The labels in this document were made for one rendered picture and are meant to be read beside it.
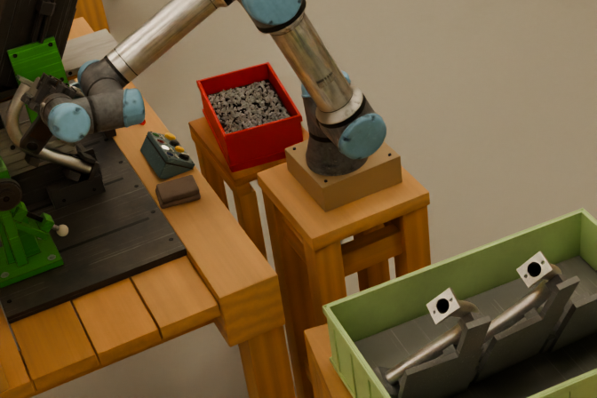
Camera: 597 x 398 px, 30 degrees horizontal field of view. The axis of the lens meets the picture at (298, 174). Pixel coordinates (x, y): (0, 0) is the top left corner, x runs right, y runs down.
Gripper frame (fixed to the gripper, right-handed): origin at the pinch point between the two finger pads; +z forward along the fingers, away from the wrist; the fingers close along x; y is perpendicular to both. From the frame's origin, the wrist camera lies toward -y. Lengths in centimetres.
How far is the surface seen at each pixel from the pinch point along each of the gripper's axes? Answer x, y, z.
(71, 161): -18.0, -10.8, 14.9
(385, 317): -71, -4, -57
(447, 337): -65, 2, -86
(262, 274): -53, -9, -34
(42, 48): 0.2, 10.3, 17.9
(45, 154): -11.5, -11.9, 14.7
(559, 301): -77, 17, -94
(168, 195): -38.3, -6.4, -0.6
